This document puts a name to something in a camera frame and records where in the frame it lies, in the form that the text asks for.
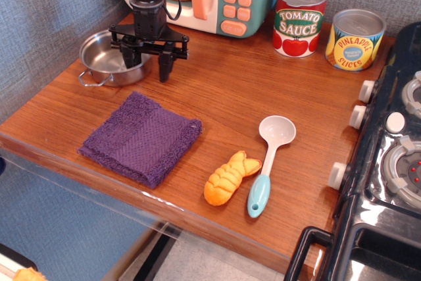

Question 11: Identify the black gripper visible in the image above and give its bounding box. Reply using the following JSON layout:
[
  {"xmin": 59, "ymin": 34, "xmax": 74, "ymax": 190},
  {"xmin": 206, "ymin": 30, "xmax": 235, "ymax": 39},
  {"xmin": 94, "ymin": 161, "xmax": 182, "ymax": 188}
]
[{"xmin": 109, "ymin": 0, "xmax": 189, "ymax": 83}]

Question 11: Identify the small steel pot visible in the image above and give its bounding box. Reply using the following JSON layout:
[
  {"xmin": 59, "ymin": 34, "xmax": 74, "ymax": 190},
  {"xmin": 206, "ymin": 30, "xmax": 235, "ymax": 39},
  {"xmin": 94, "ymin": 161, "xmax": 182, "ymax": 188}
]
[{"xmin": 78, "ymin": 30, "xmax": 152, "ymax": 87}]

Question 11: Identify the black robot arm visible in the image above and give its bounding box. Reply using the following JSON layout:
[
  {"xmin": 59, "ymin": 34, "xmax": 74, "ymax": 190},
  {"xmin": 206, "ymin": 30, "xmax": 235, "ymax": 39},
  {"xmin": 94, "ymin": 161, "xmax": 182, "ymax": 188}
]
[{"xmin": 109, "ymin": 0, "xmax": 189, "ymax": 82}]

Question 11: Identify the violet cloth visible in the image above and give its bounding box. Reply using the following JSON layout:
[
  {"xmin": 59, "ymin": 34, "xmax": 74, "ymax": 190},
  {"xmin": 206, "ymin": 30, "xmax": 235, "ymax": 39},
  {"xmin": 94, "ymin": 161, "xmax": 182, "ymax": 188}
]
[{"xmin": 78, "ymin": 92, "xmax": 202, "ymax": 189}]

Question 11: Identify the orange plush shrimp toy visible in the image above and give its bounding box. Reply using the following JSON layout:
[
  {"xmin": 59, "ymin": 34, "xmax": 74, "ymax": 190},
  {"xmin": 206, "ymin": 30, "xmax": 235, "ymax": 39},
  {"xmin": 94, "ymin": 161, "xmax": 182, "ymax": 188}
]
[{"xmin": 203, "ymin": 151, "xmax": 262, "ymax": 206}]

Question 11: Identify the tomato sauce can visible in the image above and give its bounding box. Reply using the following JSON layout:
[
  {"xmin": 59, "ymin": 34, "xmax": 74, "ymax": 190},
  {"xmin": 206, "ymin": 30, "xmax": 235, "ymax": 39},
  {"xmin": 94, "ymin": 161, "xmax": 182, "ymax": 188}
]
[{"xmin": 272, "ymin": 0, "xmax": 327, "ymax": 58}]

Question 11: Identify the pineapple slices can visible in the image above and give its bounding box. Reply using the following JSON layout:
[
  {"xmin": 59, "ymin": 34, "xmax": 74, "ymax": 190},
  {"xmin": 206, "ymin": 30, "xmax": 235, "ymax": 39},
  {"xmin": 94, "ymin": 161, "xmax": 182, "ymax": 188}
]
[{"xmin": 325, "ymin": 9, "xmax": 386, "ymax": 72}]

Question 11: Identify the orange object bottom left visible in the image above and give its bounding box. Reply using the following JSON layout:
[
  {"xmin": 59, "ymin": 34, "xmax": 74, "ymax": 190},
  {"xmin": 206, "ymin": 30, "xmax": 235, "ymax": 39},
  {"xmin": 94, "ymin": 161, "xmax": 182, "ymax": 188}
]
[{"xmin": 12, "ymin": 267, "xmax": 47, "ymax": 281}]

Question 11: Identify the black toy stove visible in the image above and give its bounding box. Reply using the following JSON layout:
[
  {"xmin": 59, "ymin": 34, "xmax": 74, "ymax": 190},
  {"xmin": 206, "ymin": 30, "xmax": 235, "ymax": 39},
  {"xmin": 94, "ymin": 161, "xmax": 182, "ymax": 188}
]
[{"xmin": 285, "ymin": 22, "xmax": 420, "ymax": 280}]

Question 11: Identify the grey spoon blue handle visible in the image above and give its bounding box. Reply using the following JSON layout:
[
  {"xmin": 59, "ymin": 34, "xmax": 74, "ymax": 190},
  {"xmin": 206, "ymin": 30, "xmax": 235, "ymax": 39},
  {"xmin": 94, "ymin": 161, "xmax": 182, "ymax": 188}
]
[{"xmin": 247, "ymin": 115, "xmax": 296, "ymax": 218}]

